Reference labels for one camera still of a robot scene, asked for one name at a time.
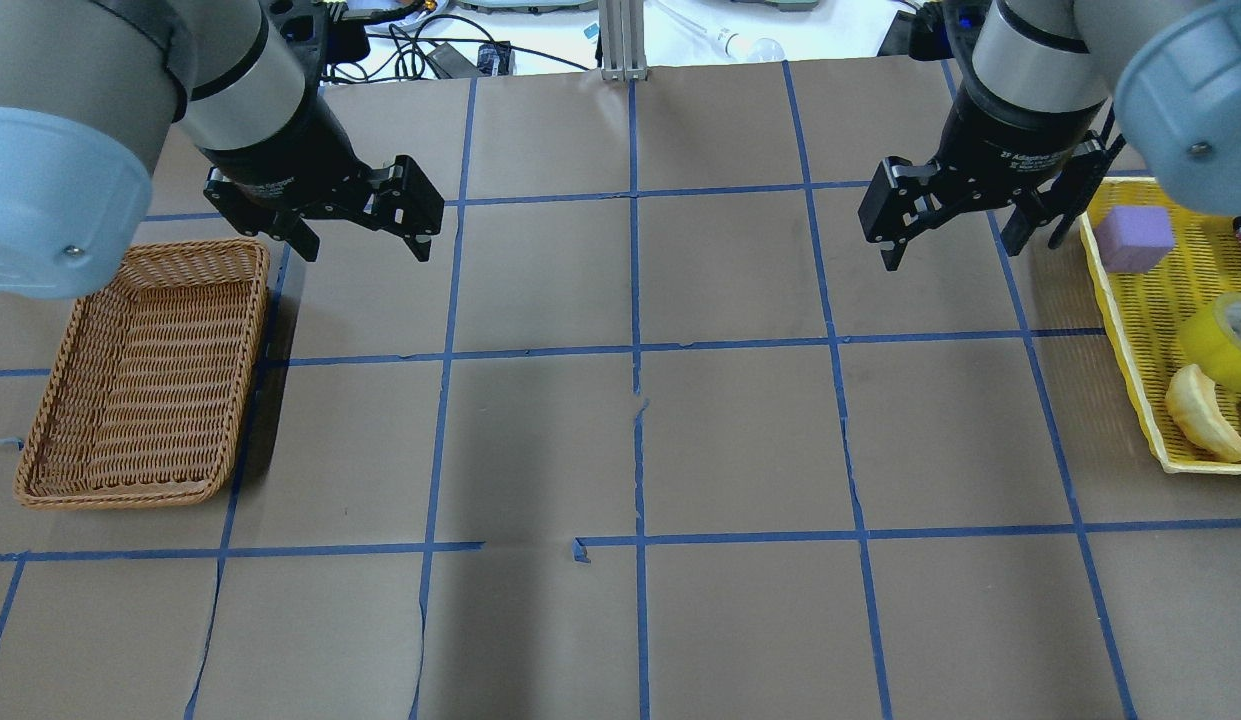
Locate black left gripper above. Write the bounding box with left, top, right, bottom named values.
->
left=204, top=96, right=446, bottom=263

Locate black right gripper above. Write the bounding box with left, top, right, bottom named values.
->
left=858, top=84, right=1103, bottom=272

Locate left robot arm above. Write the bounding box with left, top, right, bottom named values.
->
left=0, top=1, right=446, bottom=299

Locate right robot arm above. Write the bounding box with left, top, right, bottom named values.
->
left=858, top=1, right=1241, bottom=272

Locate purple foam block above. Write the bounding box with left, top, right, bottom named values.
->
left=1095, top=205, right=1176, bottom=274

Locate black power adapter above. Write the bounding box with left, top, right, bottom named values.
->
left=424, top=43, right=482, bottom=79

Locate yellow plastic basket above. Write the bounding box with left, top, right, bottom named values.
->
left=1080, top=176, right=1241, bottom=475

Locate brown wicker basket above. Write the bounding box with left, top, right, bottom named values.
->
left=12, top=238, right=271, bottom=510

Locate yellow banana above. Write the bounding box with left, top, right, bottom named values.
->
left=1164, top=364, right=1241, bottom=462

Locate black cable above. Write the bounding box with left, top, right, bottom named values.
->
left=325, top=20, right=581, bottom=83

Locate aluminium frame post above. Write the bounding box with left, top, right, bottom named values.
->
left=597, top=0, right=649, bottom=82

